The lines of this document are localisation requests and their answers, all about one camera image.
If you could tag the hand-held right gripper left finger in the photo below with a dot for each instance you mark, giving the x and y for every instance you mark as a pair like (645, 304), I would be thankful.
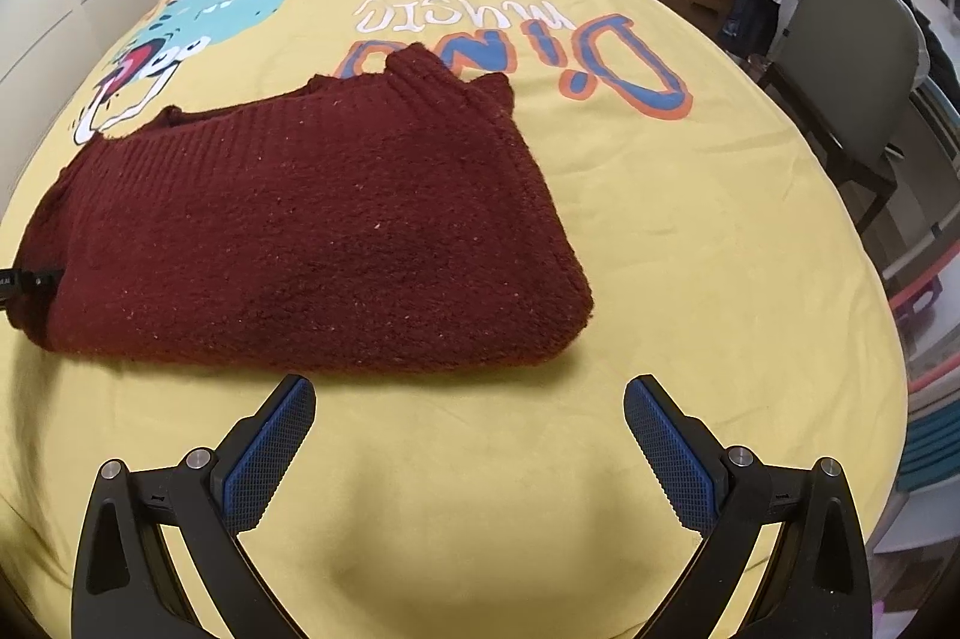
(270, 451)

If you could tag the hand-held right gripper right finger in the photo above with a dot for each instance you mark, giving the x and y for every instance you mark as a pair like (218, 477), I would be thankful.
(667, 451)

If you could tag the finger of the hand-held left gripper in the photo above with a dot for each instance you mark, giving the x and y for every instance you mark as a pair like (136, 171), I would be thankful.
(22, 280)

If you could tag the dark red knit sweater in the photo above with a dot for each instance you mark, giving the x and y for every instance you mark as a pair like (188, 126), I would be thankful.
(300, 234)

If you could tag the yellow printed blanket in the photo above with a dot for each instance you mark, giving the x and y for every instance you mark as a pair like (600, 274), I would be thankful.
(487, 496)

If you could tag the stack of teal mats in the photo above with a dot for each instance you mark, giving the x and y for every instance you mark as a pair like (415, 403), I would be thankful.
(930, 444)

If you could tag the dark blue bag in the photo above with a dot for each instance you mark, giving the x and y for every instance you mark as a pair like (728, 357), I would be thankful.
(750, 20)

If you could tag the grey-green chair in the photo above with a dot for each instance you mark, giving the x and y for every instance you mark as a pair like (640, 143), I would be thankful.
(847, 46)

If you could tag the black jacket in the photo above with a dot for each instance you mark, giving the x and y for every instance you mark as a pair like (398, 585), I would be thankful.
(937, 39)

